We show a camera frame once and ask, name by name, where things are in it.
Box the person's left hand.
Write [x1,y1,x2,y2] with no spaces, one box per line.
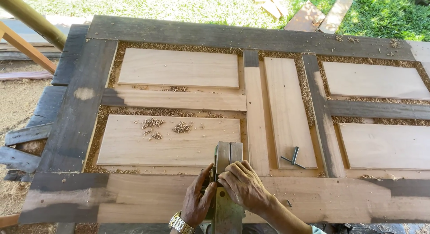
[180,163,218,228]

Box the person's right hand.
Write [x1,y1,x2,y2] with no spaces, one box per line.
[218,160,275,215]

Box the metal electric hand planer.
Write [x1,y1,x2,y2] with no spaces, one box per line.
[201,141,245,234]

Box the large wooden panel door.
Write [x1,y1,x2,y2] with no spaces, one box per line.
[18,15,430,225]

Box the silver metal wristwatch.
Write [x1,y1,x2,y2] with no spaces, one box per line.
[168,210,196,234]

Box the black T-shaped socket wrench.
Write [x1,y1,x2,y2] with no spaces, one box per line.
[280,146,307,170]

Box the pile of wood shavings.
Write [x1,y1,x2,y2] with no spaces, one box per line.
[133,117,205,141]

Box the dark weathered plank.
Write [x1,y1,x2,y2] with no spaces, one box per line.
[26,86,68,128]
[0,146,41,174]
[3,170,35,183]
[51,24,90,87]
[5,123,53,147]

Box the brown wooden board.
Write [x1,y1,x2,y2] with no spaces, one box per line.
[284,0,326,32]

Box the heap of light wood offcuts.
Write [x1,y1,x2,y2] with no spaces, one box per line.
[252,0,290,20]

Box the short orange wood piece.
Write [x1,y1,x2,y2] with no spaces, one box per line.
[0,213,21,228]

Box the long light wooden board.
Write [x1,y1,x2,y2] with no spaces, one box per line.
[318,0,354,35]

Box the pinkish wooden plank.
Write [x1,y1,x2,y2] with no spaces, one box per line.
[0,71,54,81]

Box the orange wooden beam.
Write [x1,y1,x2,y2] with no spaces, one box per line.
[0,20,57,74]

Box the stack of grey boards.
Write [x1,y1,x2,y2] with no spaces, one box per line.
[0,18,69,62]

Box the thick bamboo pole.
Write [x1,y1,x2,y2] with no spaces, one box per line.
[0,0,67,52]

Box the dark tool with cable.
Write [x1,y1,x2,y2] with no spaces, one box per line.
[322,223,408,234]

